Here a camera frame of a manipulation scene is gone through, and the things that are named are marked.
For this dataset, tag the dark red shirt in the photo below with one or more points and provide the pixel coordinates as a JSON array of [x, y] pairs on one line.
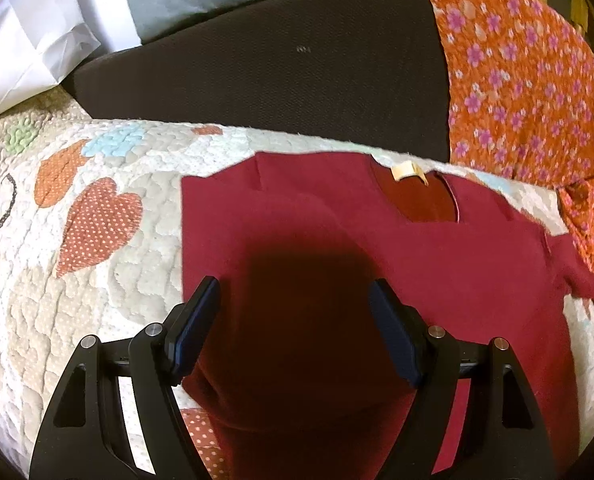
[[302, 210]]

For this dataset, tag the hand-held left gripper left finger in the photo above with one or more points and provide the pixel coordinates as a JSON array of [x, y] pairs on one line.
[[197, 330]]

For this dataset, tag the heart patterned quilt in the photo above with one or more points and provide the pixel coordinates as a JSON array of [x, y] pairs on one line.
[[102, 285]]

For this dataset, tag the white paper bag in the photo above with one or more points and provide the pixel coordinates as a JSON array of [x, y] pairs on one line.
[[27, 35]]

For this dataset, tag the dark brown cushion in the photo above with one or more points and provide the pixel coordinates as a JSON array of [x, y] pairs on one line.
[[277, 85]]

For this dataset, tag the orange floral cloth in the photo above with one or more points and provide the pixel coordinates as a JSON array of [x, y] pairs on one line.
[[517, 85]]

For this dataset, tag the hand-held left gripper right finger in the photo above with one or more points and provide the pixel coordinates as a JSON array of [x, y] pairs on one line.
[[392, 332]]

